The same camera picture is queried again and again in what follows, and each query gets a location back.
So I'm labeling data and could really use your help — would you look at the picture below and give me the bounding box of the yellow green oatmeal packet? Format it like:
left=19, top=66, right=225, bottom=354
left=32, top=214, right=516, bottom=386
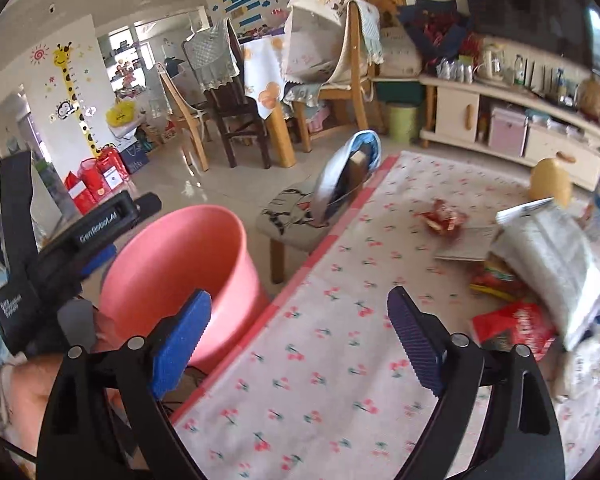
left=469, top=254, right=529, bottom=302

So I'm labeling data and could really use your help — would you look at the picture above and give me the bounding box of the red milk tea packet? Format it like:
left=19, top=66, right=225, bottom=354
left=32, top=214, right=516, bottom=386
left=470, top=301, right=557, bottom=361

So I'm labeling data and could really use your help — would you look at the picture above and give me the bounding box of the red candy wrapper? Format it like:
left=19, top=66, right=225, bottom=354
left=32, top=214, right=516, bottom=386
left=418, top=198, right=468, bottom=236

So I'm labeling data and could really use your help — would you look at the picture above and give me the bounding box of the dark blue milk powder bag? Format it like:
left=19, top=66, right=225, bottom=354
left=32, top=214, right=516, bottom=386
left=491, top=198, right=600, bottom=351

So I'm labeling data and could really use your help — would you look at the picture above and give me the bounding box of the pink trash bin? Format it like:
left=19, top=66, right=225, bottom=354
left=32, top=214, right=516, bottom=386
left=98, top=205, right=270, bottom=374

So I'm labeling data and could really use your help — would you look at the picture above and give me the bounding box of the left hand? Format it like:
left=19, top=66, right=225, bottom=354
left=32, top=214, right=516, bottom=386
left=6, top=311, right=127, bottom=455

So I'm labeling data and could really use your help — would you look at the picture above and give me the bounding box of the cherry print tablecloth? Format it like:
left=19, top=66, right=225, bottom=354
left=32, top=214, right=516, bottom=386
left=168, top=148, right=600, bottom=480

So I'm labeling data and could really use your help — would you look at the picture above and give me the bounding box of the small stool with cushion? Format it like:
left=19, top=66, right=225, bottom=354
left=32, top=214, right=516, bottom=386
left=255, top=129, right=384, bottom=285

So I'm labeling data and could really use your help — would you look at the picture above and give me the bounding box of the yellow pear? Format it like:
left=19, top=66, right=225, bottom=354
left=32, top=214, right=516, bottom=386
left=528, top=158, right=572, bottom=208

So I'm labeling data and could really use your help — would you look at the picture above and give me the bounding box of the green waste basket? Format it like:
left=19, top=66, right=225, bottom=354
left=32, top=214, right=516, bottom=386
left=387, top=103, right=420, bottom=143

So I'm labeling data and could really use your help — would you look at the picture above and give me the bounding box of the pink storage box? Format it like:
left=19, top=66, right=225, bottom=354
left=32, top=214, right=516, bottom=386
left=488, top=106, right=527, bottom=157

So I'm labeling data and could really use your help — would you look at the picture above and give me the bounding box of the white tv cabinet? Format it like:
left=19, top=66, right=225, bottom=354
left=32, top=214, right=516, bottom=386
left=419, top=76, right=600, bottom=191

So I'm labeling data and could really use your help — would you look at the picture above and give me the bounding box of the light wooden chair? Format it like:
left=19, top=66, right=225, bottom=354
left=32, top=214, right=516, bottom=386
left=156, top=63, right=209, bottom=172

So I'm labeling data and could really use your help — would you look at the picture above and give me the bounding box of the dark wooden chair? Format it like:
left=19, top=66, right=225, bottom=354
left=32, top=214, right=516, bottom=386
left=182, top=18, right=272, bottom=169

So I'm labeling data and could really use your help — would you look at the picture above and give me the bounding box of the dining table with cloth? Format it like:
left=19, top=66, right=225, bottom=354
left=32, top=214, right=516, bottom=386
left=242, top=34, right=297, bottom=168

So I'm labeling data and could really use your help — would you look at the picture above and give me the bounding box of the wooden chair with cloth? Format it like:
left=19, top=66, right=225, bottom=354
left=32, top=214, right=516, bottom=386
left=282, top=0, right=384, bottom=153

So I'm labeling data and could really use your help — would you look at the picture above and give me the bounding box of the black television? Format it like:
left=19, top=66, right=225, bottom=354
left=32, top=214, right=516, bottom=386
left=467, top=0, right=600, bottom=75

